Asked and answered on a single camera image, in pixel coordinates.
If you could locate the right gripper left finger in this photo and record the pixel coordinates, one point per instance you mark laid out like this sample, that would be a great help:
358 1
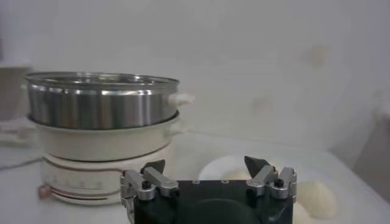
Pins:
160 179

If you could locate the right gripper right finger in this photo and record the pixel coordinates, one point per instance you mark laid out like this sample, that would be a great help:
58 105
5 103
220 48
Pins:
262 178

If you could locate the white steamed baozi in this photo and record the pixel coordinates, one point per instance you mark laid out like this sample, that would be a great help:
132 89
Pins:
317 199
236 174
301 214

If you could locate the stainless steel steamer basket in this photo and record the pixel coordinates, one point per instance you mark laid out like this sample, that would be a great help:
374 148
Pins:
100 106

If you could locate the white round plate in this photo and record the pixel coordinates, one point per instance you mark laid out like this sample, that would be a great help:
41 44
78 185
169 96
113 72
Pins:
213 170

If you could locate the cream electric cooking pot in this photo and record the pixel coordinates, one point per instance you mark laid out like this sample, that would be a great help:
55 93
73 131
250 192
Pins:
100 143

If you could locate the white side desk with label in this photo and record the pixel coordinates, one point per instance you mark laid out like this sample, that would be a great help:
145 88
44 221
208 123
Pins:
373 158

